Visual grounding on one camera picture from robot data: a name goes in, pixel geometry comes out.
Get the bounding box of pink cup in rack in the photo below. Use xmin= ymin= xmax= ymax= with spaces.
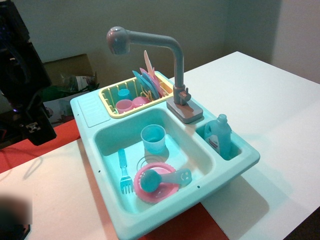
xmin=115 ymin=99 xmax=133 ymax=114

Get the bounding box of cardboard box with bags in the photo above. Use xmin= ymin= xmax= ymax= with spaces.
xmin=41 ymin=53 xmax=100 ymax=126

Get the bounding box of small blue cup in rack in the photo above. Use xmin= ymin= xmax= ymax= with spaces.
xmin=117 ymin=88 xmax=132 ymax=100

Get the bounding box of large blue cup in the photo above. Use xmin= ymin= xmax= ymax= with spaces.
xmin=140 ymin=124 xmax=166 ymax=154

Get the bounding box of pink toy plate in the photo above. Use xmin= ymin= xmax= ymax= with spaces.
xmin=133 ymin=162 xmax=179 ymax=204

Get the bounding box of turquoise toy sink unit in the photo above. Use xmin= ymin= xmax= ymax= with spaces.
xmin=70 ymin=90 xmax=260 ymax=240

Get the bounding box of blue plate in rack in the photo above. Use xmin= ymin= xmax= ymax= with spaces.
xmin=132 ymin=70 xmax=160 ymax=100

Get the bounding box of grey toy faucet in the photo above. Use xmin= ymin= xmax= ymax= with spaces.
xmin=106 ymin=26 xmax=203 ymax=124

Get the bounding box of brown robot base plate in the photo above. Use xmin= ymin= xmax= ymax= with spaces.
xmin=0 ymin=224 xmax=31 ymax=240

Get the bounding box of pink bowl in rack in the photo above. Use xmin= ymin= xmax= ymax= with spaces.
xmin=132 ymin=96 xmax=151 ymax=108

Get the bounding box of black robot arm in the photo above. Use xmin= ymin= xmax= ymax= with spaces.
xmin=0 ymin=0 xmax=57 ymax=146

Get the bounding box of pink plate in rack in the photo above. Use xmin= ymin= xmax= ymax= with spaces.
xmin=139 ymin=67 xmax=165 ymax=97

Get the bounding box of yellow dish rack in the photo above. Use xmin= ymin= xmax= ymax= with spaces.
xmin=98 ymin=71 xmax=173 ymax=119

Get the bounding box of blue toy spoon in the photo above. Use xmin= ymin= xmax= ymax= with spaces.
xmin=140 ymin=168 xmax=193 ymax=193

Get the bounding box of blue toy fork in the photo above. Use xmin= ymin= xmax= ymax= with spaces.
xmin=117 ymin=148 xmax=134 ymax=194

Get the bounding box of blue dish soap bottle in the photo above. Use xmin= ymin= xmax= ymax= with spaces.
xmin=204 ymin=114 xmax=232 ymax=160

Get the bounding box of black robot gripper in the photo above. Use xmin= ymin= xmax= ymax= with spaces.
xmin=7 ymin=91 xmax=57 ymax=146

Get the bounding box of pink knife in rack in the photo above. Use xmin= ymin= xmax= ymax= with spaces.
xmin=143 ymin=50 xmax=155 ymax=77

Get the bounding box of red mat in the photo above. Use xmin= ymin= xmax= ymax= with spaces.
xmin=0 ymin=118 xmax=82 ymax=175

